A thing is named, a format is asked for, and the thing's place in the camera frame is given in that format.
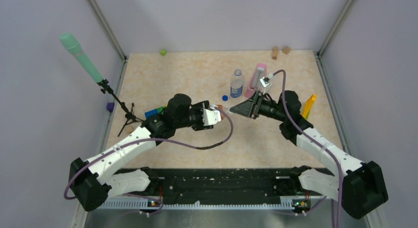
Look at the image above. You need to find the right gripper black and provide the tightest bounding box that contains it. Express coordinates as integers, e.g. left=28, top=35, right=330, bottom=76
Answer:
left=230, top=91, right=286, bottom=122

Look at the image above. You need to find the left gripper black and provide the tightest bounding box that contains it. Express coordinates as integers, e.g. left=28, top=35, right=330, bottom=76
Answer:
left=175, top=101, right=214, bottom=130

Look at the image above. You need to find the orange juice bottle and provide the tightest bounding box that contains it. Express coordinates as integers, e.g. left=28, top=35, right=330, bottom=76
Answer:
left=216, top=104, right=227, bottom=121

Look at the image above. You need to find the clear bottle blue label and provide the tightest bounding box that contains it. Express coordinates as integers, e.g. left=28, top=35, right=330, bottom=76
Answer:
left=230, top=69, right=245, bottom=98

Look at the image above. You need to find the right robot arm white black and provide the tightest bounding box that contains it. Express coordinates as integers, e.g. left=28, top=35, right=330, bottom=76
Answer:
left=229, top=90, right=388, bottom=219

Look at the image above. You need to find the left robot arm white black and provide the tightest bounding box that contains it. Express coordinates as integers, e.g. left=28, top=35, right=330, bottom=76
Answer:
left=64, top=94, right=222, bottom=212

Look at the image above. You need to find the pink metronome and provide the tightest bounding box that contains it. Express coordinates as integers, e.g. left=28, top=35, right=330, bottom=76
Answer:
left=244, top=63, right=267, bottom=98

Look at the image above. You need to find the toy brick car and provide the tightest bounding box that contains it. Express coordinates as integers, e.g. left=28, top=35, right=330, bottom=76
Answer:
left=144, top=105, right=167, bottom=119

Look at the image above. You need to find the tall wooden block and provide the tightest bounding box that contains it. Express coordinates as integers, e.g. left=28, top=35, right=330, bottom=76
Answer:
left=272, top=46, right=279, bottom=60

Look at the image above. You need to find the wooden cube near tripod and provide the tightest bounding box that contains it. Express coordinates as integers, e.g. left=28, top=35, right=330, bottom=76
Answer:
left=125, top=125, right=135, bottom=134

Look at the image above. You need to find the green small cube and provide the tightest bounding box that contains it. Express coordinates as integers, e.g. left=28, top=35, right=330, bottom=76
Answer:
left=160, top=49, right=167, bottom=56

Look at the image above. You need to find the small wooden cube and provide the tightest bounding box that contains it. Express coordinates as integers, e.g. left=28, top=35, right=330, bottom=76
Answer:
left=282, top=46, right=291, bottom=55

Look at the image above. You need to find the purple small block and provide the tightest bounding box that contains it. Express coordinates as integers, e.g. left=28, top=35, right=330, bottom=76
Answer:
left=106, top=102, right=115, bottom=113

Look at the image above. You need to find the black microphone tripod stand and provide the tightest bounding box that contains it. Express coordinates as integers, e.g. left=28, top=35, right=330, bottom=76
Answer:
left=97, top=79, right=144, bottom=137

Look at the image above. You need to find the green microphone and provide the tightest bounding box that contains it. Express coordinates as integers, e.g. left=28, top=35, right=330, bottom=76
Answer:
left=59, top=33, right=104, bottom=83

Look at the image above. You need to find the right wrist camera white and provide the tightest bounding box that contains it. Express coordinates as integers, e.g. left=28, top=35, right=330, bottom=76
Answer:
left=257, top=74, right=275, bottom=94

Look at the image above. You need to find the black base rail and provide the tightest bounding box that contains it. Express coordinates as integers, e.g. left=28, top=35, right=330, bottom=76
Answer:
left=134, top=167, right=320, bottom=207

